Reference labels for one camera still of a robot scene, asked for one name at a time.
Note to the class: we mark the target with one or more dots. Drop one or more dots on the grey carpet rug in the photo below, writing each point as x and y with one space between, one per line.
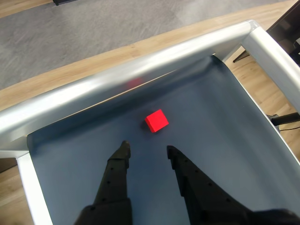
93 28

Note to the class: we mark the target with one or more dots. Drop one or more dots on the black chair leg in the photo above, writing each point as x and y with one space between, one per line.
288 117

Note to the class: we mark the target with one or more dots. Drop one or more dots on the black furniture piece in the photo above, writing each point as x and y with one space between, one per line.
287 30

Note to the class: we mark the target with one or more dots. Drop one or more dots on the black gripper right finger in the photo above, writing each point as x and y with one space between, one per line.
206 201

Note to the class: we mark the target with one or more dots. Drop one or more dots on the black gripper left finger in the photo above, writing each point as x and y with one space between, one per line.
112 187

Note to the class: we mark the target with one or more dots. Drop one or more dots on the red cube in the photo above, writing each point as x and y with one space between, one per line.
157 120

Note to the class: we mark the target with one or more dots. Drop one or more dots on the silver metal table frame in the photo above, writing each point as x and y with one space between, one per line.
117 75

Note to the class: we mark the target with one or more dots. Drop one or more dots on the dark blue-grey mat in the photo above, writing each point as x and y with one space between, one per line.
211 112

